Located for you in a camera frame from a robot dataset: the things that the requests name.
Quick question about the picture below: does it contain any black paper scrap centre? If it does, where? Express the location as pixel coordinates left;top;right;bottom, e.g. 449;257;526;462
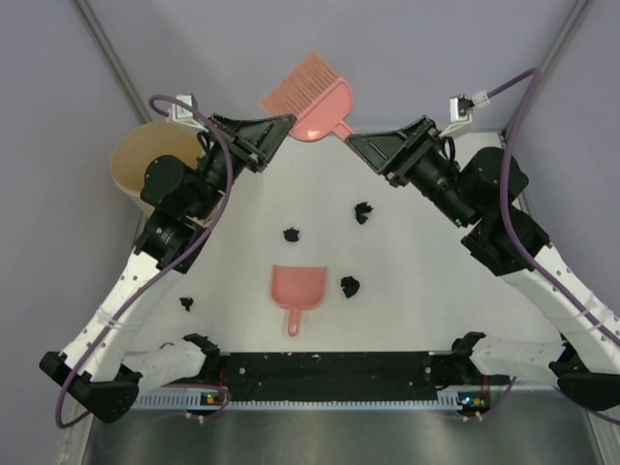
340;276;360;298

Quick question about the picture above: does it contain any right aluminium frame post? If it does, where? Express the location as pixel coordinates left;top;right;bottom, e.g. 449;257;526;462
524;0;595;114

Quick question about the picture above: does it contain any aluminium frame post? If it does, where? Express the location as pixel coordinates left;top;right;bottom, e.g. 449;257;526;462
70;0;152;124
524;0;595;114

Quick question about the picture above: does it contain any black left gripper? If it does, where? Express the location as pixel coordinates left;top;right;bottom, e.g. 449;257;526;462
189;112;295;221

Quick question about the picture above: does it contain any grey slotted cable duct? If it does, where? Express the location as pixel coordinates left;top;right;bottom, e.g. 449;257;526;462
131;389;490;412

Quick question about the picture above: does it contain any beige capybara bucket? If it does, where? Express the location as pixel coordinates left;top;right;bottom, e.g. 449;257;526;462
109;120;202;218

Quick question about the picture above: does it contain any pink dustpan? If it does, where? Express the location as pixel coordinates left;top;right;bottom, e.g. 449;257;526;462
270;264;327;337

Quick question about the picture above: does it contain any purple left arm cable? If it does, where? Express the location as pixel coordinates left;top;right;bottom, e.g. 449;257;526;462
53;94;235;429

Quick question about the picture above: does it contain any pink hand brush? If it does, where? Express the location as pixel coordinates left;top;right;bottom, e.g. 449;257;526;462
261;52;354;142

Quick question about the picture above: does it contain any black paper scrap left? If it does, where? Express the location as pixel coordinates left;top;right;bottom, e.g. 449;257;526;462
179;296;195;312

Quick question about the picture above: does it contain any left aluminium frame post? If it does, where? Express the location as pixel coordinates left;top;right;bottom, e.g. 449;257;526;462
70;0;152;124

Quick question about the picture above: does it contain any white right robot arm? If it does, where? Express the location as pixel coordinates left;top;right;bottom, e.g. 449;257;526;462
345;117;619;412

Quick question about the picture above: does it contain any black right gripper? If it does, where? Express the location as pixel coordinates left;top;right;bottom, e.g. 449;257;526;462
345;117;475;230

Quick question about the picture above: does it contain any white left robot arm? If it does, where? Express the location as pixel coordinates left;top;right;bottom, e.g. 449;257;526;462
40;114;295;423

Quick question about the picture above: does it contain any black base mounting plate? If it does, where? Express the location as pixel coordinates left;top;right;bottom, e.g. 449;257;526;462
178;351;484;401

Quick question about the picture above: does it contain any black paper scrap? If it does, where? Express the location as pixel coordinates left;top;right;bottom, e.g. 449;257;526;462
179;296;195;312
283;227;300;243
354;201;373;225
340;276;360;298

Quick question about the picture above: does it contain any black paper scrap middle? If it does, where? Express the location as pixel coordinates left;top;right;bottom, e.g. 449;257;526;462
283;227;300;243

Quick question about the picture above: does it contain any black paper scrap upper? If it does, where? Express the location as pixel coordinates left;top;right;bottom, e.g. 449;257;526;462
354;201;373;225

